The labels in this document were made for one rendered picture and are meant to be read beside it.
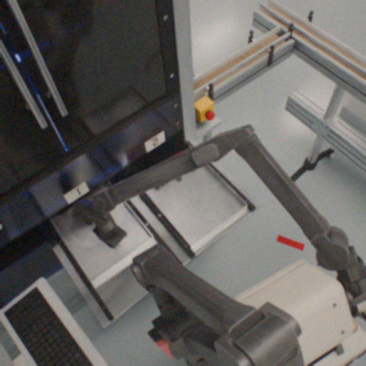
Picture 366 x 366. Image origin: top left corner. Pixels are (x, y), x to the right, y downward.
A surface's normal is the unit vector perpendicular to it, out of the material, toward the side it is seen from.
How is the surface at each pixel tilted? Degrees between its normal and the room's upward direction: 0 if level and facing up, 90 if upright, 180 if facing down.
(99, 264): 0
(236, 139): 51
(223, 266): 0
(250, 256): 0
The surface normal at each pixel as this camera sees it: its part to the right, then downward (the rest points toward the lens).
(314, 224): -0.41, 0.11
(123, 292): -0.06, -0.52
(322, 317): 0.31, 0.20
